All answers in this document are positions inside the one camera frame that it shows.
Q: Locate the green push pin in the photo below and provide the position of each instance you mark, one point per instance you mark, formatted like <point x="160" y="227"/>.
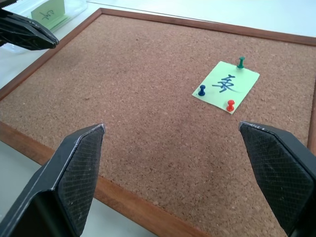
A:
<point x="241" y="63"/>

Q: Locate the stack of green notes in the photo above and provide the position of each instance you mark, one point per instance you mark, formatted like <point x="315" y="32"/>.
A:
<point x="49" y="12"/>

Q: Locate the red push pin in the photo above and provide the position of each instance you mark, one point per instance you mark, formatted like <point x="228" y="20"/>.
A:
<point x="230" y="105"/>

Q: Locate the green note with black writing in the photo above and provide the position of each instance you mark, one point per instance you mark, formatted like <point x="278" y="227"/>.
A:
<point x="222" y="74"/>

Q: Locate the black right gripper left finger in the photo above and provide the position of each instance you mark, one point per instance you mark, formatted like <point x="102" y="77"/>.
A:
<point x="76" y="177"/>

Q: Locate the blue push pin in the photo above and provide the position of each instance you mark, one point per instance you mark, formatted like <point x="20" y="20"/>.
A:
<point x="202" y="90"/>

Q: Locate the clear plastic box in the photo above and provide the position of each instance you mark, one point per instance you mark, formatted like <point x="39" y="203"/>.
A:
<point x="76" y="7"/>

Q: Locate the cork board with wooden frame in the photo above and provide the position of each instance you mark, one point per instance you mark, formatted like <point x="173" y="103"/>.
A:
<point x="148" y="98"/>

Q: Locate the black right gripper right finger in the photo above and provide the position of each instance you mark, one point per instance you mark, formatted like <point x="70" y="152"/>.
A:
<point x="279" y="172"/>

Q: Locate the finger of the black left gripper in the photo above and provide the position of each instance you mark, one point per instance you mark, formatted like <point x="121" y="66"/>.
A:
<point x="7" y="2"/>
<point x="27" y="34"/>

